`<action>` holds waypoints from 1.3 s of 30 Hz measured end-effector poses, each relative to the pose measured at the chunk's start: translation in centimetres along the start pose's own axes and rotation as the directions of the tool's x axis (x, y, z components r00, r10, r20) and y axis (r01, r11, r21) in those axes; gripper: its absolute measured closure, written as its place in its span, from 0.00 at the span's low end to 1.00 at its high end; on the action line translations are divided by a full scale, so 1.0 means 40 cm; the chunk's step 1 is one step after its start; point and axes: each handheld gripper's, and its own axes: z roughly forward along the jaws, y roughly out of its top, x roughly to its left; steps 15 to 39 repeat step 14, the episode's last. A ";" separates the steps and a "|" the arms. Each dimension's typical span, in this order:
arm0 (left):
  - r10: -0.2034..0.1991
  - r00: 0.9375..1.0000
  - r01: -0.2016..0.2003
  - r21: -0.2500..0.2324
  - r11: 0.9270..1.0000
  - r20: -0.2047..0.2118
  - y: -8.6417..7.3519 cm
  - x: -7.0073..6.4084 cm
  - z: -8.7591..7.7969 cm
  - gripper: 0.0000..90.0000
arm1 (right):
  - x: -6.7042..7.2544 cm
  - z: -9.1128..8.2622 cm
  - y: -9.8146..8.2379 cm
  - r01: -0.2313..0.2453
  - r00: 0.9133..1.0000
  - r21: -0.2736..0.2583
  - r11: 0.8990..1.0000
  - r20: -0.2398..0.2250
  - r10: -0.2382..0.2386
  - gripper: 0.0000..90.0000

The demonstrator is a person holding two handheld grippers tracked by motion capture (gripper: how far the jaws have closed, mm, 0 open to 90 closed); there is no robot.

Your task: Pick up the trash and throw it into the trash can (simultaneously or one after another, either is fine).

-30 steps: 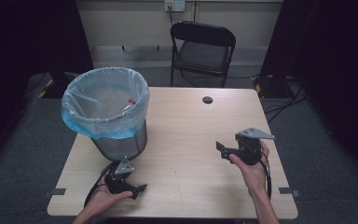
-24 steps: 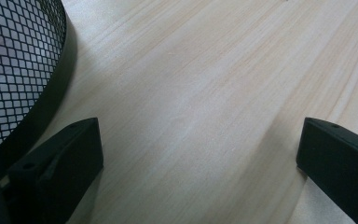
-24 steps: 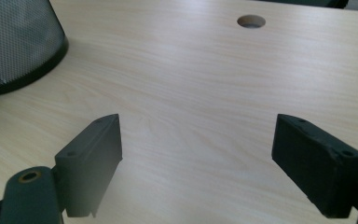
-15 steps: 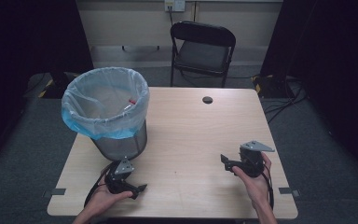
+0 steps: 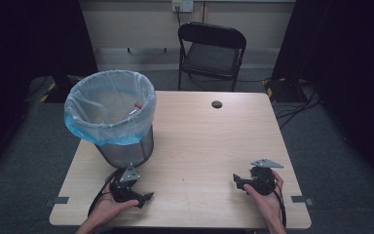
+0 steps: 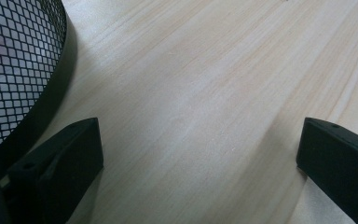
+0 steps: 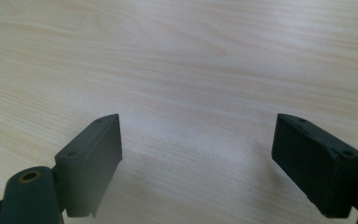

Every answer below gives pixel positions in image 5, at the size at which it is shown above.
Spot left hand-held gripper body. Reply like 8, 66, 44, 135
109, 163, 146, 205

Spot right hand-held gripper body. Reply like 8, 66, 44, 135
245, 158, 285, 197

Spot person's right hand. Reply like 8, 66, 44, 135
243, 169, 285, 227

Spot person's left hand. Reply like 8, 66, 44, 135
89, 190, 140, 228

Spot metal mesh trash bin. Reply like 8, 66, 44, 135
94, 124, 155, 170

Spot grey tape strip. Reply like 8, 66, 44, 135
290, 195, 315, 207
44, 196, 70, 208

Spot clear wrapper with red mark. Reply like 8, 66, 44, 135
127, 102, 144, 117

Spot pale blue plastic bin liner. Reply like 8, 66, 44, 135
63, 69, 158, 147

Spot yellow black striped floor tape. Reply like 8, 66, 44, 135
262, 77, 287, 99
38, 82, 56, 103

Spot black folding chair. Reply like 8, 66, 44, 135
176, 21, 247, 93

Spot black curtain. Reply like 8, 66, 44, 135
271, 0, 374, 193
0, 0, 99, 176

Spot left hand-held gripper black cable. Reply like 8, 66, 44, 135
87, 169, 123, 218

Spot hand-held gripper black cable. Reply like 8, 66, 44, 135
87, 169, 123, 218
272, 187, 288, 229

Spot right hand-held gripper black cable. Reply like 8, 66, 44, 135
272, 187, 288, 229

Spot black floor cables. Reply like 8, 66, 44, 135
274, 81, 322, 131

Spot black wall socket cable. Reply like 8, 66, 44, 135
174, 5, 183, 28

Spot white wall socket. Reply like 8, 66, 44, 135
171, 0, 195, 14

